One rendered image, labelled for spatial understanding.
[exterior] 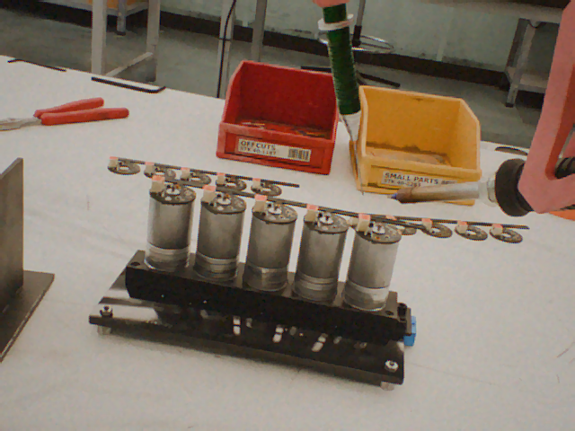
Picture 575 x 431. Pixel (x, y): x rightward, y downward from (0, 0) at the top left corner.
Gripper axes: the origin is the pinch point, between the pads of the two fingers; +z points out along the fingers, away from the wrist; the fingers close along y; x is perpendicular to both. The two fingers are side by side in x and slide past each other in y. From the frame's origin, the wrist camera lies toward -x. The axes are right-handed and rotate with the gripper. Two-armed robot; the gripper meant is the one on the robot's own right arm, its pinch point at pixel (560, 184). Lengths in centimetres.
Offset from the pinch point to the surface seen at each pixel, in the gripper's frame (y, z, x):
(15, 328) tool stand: 15.5, 19.0, -8.8
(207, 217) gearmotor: 6.3, 13.6, -9.8
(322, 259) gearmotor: 1.9, 12.3, -5.2
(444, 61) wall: -338, 205, -212
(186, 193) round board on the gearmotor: 6.5, 14.0, -11.8
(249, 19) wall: -254, 245, -294
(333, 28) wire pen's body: 4.1, 1.5, -10.8
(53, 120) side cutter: 2.3, 32.7, -34.1
